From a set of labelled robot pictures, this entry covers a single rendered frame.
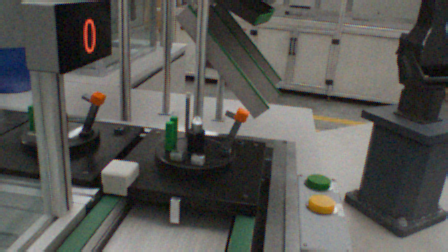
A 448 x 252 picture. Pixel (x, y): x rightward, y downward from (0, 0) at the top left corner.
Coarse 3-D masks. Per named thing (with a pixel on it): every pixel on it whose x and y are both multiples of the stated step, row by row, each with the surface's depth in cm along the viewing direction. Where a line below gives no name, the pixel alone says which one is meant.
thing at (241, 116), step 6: (240, 108) 65; (228, 114) 65; (234, 114) 66; (240, 114) 64; (246, 114) 64; (240, 120) 65; (234, 126) 65; (240, 126) 65; (234, 132) 66; (228, 138) 66; (228, 144) 67
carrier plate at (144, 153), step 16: (144, 144) 74; (256, 144) 77; (128, 160) 67; (144, 160) 68; (240, 160) 70; (256, 160) 71; (144, 176) 62; (160, 176) 63; (224, 176) 64; (240, 176) 65; (256, 176) 65; (128, 192) 59; (144, 192) 59; (160, 192) 58; (176, 192) 58; (192, 192) 59; (208, 192) 59; (224, 192) 59; (240, 192) 60; (256, 192) 60; (208, 208) 58; (224, 208) 58; (240, 208) 57; (256, 208) 57
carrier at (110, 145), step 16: (80, 128) 74; (96, 128) 74; (112, 128) 80; (128, 128) 81; (144, 128) 82; (80, 144) 67; (96, 144) 71; (112, 144) 73; (128, 144) 74; (80, 160) 66; (96, 160) 66; (112, 160) 67; (80, 176) 61; (96, 176) 61
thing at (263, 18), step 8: (216, 0) 81; (224, 0) 80; (232, 0) 80; (240, 0) 92; (248, 0) 91; (232, 8) 80; (240, 8) 80; (248, 8) 79; (256, 8) 91; (264, 8) 91; (240, 16) 80; (248, 16) 80; (256, 16) 79; (264, 16) 83; (256, 24) 81
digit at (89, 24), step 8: (80, 8) 42; (88, 8) 44; (96, 8) 45; (80, 16) 42; (88, 16) 44; (96, 16) 46; (80, 24) 42; (88, 24) 44; (96, 24) 46; (80, 32) 43; (88, 32) 44; (96, 32) 46; (80, 40) 43; (88, 40) 45; (96, 40) 46; (80, 48) 43; (88, 48) 45; (96, 48) 47; (80, 56) 43; (88, 56) 45; (96, 56) 47
